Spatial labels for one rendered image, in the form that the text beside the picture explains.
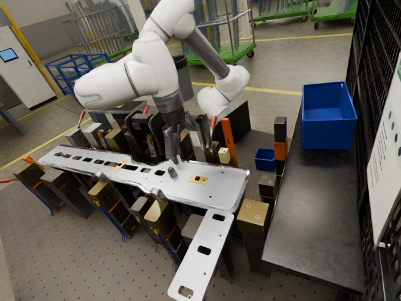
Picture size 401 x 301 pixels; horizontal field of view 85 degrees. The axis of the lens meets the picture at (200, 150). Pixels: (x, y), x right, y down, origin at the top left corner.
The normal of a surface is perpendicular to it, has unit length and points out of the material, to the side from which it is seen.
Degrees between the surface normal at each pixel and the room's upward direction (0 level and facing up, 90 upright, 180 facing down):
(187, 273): 0
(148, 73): 89
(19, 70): 90
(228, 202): 0
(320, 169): 0
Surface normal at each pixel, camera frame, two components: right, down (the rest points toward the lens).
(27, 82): 0.72, 0.27
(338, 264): -0.25, -0.77
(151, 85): 0.15, 0.71
